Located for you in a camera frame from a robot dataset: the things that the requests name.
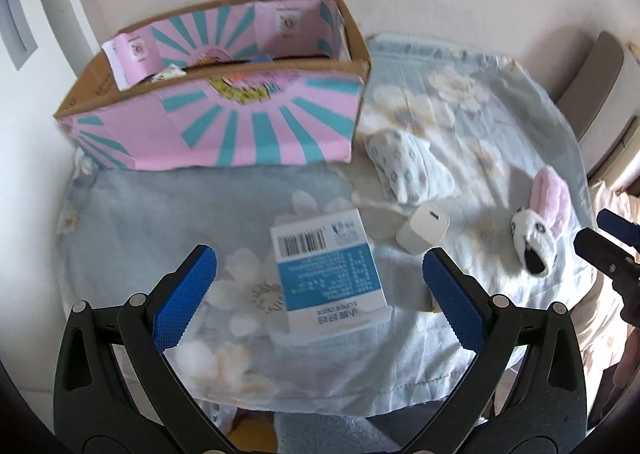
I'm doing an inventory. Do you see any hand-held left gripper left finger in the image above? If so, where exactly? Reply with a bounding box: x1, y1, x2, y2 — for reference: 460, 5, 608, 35
54, 244, 228, 447

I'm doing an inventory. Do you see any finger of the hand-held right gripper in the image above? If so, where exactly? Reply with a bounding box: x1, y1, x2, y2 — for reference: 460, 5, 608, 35
573, 229, 640, 285
596, 209, 640, 251

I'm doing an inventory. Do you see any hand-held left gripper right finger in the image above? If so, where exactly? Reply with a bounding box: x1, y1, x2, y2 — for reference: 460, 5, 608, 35
405, 246, 587, 450

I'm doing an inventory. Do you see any white and blue carton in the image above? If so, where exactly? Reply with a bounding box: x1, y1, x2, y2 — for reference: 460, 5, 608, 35
269, 208, 392, 346

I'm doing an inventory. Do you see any pink striped cardboard box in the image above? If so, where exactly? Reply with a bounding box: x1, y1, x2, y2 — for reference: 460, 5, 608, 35
54, 0, 372, 169

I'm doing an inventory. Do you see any pink and white bunny plush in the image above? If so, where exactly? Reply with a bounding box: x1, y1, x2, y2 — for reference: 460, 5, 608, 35
510, 168, 571, 277

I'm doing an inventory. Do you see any white charger plug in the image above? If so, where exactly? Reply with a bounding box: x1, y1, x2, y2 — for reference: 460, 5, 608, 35
396, 204, 451, 255

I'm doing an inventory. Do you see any light blue floral bedsheet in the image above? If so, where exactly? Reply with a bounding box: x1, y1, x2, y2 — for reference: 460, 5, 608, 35
55, 34, 601, 420

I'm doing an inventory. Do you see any white dotted baby sock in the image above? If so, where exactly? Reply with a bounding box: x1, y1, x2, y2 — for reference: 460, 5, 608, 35
364, 130, 455, 205

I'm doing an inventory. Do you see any beige chair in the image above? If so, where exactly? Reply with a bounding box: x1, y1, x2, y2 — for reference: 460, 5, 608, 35
555, 31, 640, 179

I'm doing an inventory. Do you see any yellow object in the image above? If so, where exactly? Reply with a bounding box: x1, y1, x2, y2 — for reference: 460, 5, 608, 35
227, 411, 278, 454

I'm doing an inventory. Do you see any grey-blue textured cloth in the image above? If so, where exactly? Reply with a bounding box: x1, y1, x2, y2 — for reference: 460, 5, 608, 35
272, 411, 401, 454

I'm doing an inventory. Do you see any white packet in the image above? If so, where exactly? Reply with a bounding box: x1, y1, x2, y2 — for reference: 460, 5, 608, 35
150, 64, 187, 82

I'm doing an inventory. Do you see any grey wall panel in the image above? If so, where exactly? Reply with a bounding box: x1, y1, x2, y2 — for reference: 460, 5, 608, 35
0, 0, 38, 72

